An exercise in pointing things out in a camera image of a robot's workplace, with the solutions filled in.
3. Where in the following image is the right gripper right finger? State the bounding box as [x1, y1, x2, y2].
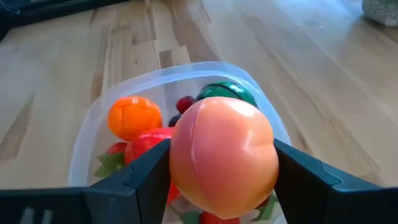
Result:
[273, 139, 398, 224]

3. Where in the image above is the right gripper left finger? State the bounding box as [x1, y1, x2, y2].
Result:
[0, 139, 172, 224]

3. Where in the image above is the red strawberry with green leaves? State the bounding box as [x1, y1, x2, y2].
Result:
[94, 141, 129, 179]

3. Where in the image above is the clear plastic tupperware container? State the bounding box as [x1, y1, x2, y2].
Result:
[67, 61, 292, 224]

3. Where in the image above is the pink round fruit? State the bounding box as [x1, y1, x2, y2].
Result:
[124, 126, 181, 206]

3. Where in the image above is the small orange tomato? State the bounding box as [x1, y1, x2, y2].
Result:
[107, 95, 163, 142]

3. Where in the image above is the large toy peach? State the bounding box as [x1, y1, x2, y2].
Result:
[169, 96, 280, 220]

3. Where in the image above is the dark toy blueberry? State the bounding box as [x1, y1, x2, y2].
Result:
[169, 113, 183, 128]

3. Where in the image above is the green striped toy watermelon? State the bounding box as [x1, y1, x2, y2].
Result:
[195, 81, 259, 108]

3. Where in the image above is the green succulent in white pot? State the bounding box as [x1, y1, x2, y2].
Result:
[362, 0, 398, 27]

